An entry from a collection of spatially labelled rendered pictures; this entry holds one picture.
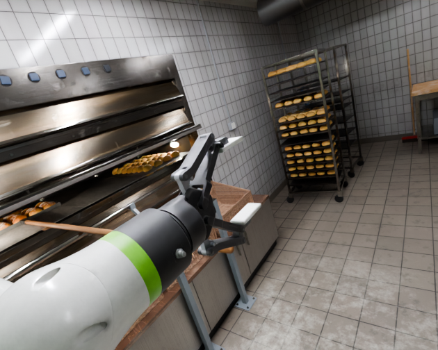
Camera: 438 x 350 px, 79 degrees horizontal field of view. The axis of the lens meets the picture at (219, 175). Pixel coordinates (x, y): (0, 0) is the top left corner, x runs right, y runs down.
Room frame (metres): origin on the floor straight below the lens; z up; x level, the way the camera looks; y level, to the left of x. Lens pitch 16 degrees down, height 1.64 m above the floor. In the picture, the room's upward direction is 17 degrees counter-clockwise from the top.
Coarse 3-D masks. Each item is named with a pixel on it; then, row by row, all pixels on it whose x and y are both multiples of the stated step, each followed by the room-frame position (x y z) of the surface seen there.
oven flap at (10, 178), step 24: (144, 120) 2.28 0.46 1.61; (168, 120) 2.45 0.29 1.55; (72, 144) 1.81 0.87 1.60; (96, 144) 1.91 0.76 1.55; (120, 144) 2.02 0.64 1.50; (0, 168) 1.50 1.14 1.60; (24, 168) 1.56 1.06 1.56; (48, 168) 1.63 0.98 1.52; (72, 168) 1.69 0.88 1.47; (0, 192) 1.42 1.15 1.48
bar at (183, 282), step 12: (132, 204) 1.54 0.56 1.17; (216, 204) 1.77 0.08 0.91; (108, 216) 1.44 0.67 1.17; (216, 216) 1.76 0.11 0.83; (72, 240) 1.26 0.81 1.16; (48, 252) 1.18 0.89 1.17; (36, 264) 1.13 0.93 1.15; (12, 276) 1.06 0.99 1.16; (180, 276) 1.39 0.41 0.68; (240, 276) 1.77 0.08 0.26; (240, 288) 1.76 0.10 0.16; (192, 300) 1.40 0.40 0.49; (240, 300) 1.81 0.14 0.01; (252, 300) 1.77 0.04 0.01; (192, 312) 1.40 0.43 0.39; (204, 336) 1.39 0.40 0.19; (216, 348) 1.44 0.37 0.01
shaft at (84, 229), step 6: (30, 222) 1.71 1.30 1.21; (36, 222) 1.65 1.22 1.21; (42, 222) 1.59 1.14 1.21; (48, 222) 1.56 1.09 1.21; (60, 228) 1.43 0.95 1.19; (66, 228) 1.38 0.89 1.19; (72, 228) 1.33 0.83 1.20; (78, 228) 1.30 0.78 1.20; (84, 228) 1.26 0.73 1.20; (90, 228) 1.23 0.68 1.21; (96, 228) 1.20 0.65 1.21; (102, 228) 1.18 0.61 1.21; (102, 234) 1.15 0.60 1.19; (222, 252) 0.72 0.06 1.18; (228, 252) 0.71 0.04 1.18
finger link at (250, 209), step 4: (248, 204) 0.48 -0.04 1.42; (252, 204) 0.47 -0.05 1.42; (256, 204) 0.47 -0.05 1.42; (260, 204) 0.47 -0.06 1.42; (244, 208) 0.47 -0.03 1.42; (248, 208) 0.46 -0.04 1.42; (252, 208) 0.46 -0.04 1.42; (256, 208) 0.45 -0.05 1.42; (240, 212) 0.45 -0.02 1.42; (244, 212) 0.45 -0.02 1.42; (248, 212) 0.44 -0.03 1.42; (252, 212) 0.44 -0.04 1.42; (236, 216) 0.44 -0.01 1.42; (240, 216) 0.44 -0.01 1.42; (244, 216) 0.43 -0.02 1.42; (248, 216) 0.43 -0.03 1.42; (232, 220) 0.43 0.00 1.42; (236, 220) 0.43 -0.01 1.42; (240, 220) 0.42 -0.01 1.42; (244, 220) 0.42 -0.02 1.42; (248, 220) 0.43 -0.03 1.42; (240, 224) 0.42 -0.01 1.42; (244, 224) 0.42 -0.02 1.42
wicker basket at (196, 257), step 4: (212, 228) 1.82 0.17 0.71; (212, 232) 1.80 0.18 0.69; (212, 236) 1.85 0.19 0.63; (216, 236) 1.82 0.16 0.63; (196, 252) 1.66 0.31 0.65; (192, 256) 1.62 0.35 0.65; (196, 256) 1.64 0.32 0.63; (200, 256) 1.67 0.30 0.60; (192, 260) 1.61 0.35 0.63; (196, 260) 1.64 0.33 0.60; (192, 264) 1.61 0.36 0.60; (188, 268) 1.57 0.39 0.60; (184, 272) 1.54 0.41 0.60; (176, 280) 1.49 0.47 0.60; (172, 284) 1.46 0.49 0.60; (168, 288) 1.43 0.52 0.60
